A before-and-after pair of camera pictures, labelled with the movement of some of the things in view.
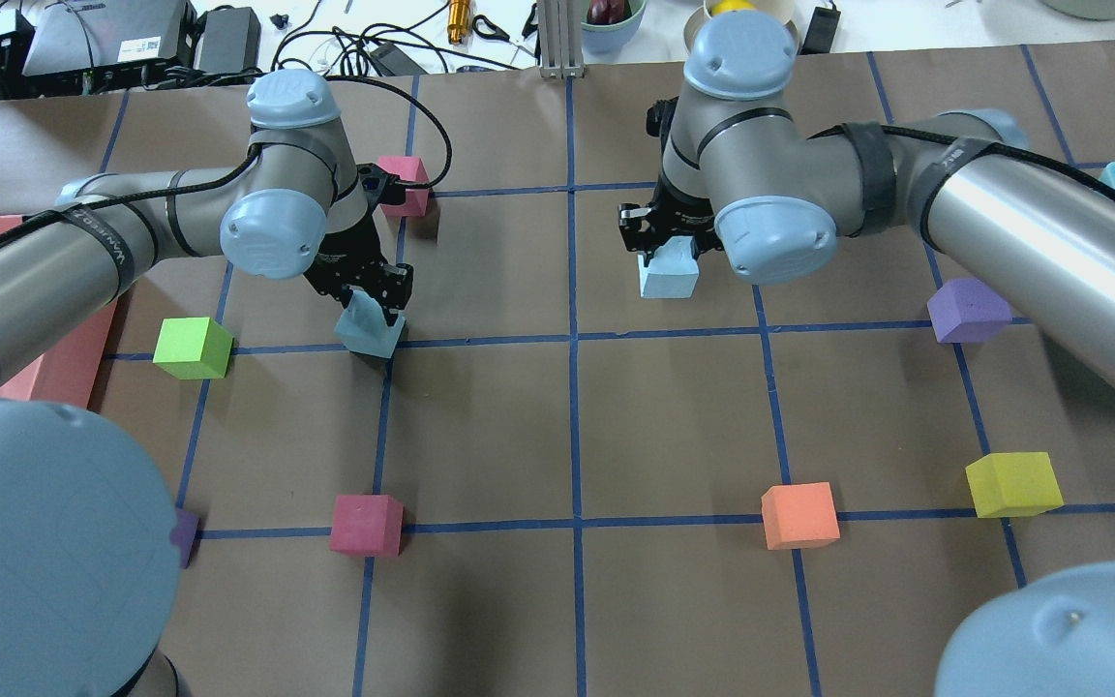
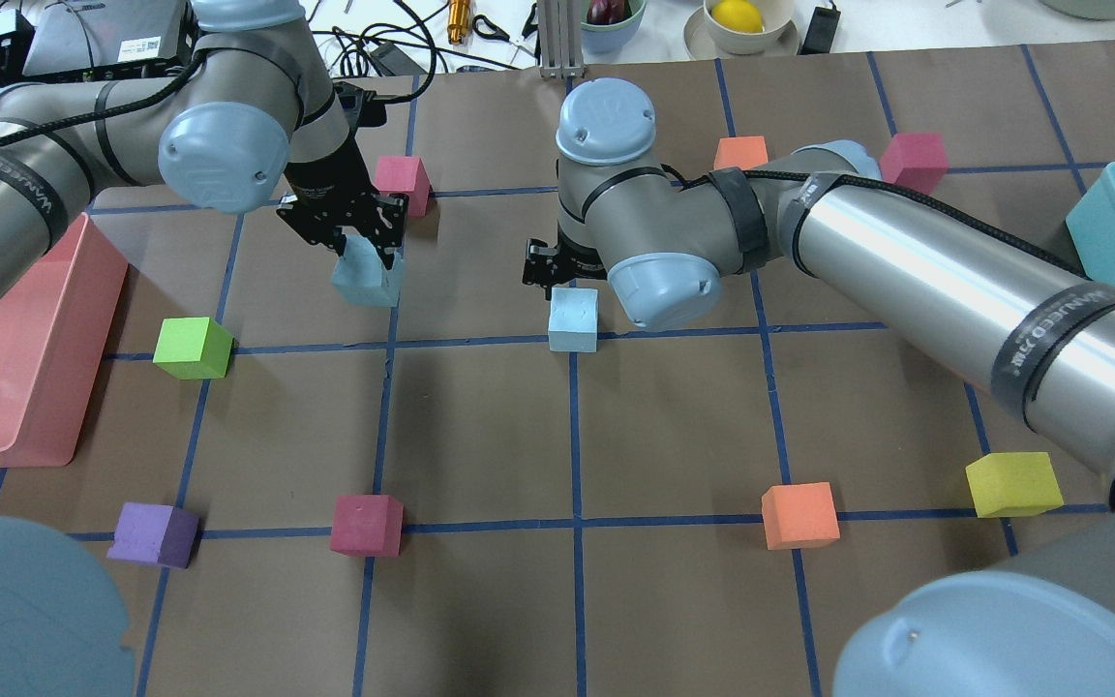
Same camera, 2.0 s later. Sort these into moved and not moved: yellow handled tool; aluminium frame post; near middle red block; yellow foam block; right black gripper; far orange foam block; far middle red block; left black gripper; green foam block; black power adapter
Moved: left black gripper; right black gripper
Not moved: far orange foam block; far middle red block; aluminium frame post; yellow handled tool; near middle red block; green foam block; yellow foam block; black power adapter
